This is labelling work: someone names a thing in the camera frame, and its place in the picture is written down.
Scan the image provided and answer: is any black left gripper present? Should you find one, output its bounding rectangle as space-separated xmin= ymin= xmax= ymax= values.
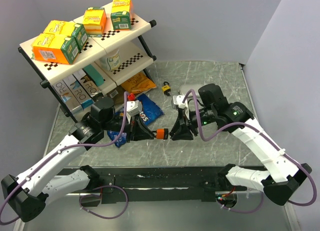
xmin=101 ymin=111 xmax=154 ymax=142

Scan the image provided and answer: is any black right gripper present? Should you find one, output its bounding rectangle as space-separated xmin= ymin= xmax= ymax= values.
xmin=171 ymin=106 xmax=216 ymax=141

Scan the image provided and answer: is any orange padlock with keys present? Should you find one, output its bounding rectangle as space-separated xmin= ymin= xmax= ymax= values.
xmin=152 ymin=128 xmax=169 ymax=140

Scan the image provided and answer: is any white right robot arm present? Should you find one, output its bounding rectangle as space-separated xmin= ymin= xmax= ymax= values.
xmin=169 ymin=83 xmax=312 ymax=206

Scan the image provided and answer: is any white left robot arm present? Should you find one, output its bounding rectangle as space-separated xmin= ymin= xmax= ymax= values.
xmin=1 ymin=93 xmax=156 ymax=223

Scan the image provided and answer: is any yellow padlock with key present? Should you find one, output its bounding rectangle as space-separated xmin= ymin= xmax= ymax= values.
xmin=161 ymin=81 xmax=171 ymax=97

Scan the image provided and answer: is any blue Doritos chip bag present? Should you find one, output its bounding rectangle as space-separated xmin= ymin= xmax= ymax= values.
xmin=106 ymin=93 xmax=164 ymax=148

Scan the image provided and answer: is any grey silver sponge pad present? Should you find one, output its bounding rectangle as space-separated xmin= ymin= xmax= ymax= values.
xmin=178 ymin=84 xmax=203 ymax=96

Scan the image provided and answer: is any brown snack bag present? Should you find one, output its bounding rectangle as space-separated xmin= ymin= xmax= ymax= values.
xmin=106 ymin=86 xmax=126 ymax=109

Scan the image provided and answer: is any yellow honey dijon chip bag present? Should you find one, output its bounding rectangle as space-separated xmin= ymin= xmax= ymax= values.
xmin=120 ymin=72 xmax=157 ymax=95

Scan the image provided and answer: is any middle white RO box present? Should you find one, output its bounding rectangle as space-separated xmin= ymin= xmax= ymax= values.
xmin=63 ymin=75 xmax=94 ymax=109

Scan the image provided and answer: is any white ro box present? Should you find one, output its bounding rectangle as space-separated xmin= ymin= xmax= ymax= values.
xmin=53 ymin=80 xmax=83 ymax=115
xmin=63 ymin=75 xmax=94 ymax=109

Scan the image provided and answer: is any teal box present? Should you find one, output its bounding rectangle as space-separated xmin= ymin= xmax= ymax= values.
xmin=83 ymin=64 xmax=105 ymax=87

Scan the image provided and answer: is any left white RO box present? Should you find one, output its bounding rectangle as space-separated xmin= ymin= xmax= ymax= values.
xmin=53 ymin=80 xmax=83 ymax=115

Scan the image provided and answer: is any white paper cup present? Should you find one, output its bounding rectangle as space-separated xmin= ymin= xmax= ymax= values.
xmin=99 ymin=48 xmax=121 ymax=71

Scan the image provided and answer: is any beige two-tier shelf rack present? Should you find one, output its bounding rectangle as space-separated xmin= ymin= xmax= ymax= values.
xmin=18 ymin=14 xmax=157 ymax=122

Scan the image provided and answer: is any green yellow sponge box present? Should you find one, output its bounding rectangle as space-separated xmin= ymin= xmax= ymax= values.
xmin=110 ymin=0 xmax=134 ymax=31

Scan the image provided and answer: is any orange yellow sponge pack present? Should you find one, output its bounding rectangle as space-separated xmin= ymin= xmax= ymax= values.
xmin=82 ymin=7 xmax=107 ymax=36

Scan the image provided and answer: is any front orange sponge box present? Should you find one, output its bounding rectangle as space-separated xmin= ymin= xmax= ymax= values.
xmin=31 ymin=33 xmax=80 ymax=65

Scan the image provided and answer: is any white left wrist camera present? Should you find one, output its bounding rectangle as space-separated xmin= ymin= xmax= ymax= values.
xmin=125 ymin=100 xmax=143 ymax=123

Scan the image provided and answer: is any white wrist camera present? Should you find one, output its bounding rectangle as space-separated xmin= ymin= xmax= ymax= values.
xmin=171 ymin=95 xmax=190 ymax=120
xmin=125 ymin=100 xmax=143 ymax=123

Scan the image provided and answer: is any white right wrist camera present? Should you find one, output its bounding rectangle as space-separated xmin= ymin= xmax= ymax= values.
xmin=171 ymin=95 xmax=190 ymax=120

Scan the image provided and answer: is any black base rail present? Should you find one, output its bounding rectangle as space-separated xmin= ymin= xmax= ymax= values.
xmin=94 ymin=166 xmax=246 ymax=204

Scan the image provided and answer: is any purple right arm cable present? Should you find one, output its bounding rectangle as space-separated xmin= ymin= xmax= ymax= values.
xmin=182 ymin=88 xmax=317 ymax=214

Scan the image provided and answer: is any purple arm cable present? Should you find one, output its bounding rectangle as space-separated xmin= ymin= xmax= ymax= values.
xmin=0 ymin=91 xmax=130 ymax=226
xmin=182 ymin=88 xmax=317 ymax=214

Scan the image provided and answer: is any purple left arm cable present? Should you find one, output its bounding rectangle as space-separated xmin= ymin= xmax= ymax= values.
xmin=0 ymin=91 xmax=130 ymax=226

